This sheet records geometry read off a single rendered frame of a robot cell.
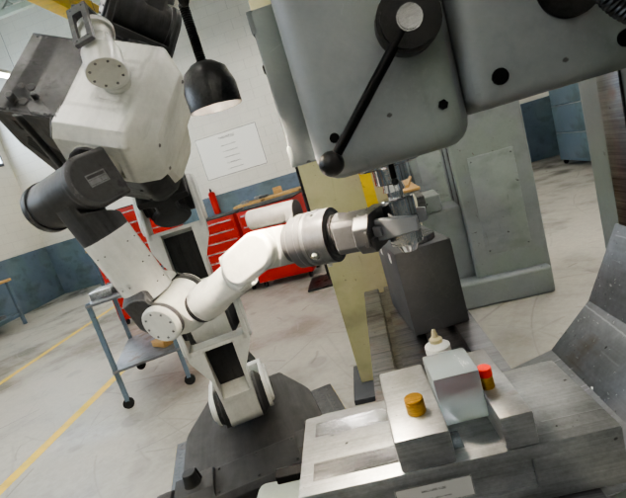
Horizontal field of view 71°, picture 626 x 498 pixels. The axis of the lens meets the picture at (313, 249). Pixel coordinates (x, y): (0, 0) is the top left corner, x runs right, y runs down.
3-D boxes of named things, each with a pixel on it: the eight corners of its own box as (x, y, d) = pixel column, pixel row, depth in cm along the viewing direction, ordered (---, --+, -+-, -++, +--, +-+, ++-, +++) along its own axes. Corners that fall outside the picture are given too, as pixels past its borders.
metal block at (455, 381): (444, 426, 51) (432, 380, 50) (432, 398, 57) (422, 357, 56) (489, 416, 50) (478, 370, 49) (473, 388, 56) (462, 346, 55)
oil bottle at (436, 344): (438, 399, 70) (422, 337, 68) (433, 386, 74) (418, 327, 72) (464, 394, 69) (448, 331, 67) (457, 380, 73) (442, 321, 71)
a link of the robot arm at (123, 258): (143, 352, 85) (66, 259, 78) (175, 312, 97) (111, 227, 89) (187, 336, 81) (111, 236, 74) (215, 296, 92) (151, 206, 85)
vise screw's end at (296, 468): (278, 487, 56) (273, 474, 56) (280, 478, 58) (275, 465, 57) (309, 480, 56) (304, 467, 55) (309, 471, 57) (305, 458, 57)
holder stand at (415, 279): (415, 337, 93) (391, 248, 90) (392, 304, 115) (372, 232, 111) (470, 320, 93) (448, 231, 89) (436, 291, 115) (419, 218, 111)
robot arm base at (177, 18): (89, 46, 95) (101, 28, 86) (100, -11, 96) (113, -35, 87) (158, 74, 105) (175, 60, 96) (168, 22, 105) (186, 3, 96)
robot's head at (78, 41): (101, 79, 79) (67, 50, 72) (92, 45, 82) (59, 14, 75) (130, 62, 78) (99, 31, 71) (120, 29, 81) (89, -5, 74)
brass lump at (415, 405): (409, 419, 50) (405, 405, 49) (406, 408, 52) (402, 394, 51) (428, 414, 49) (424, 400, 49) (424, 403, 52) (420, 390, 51)
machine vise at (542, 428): (315, 549, 50) (286, 467, 48) (318, 459, 65) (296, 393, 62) (633, 482, 46) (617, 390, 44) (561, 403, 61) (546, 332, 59)
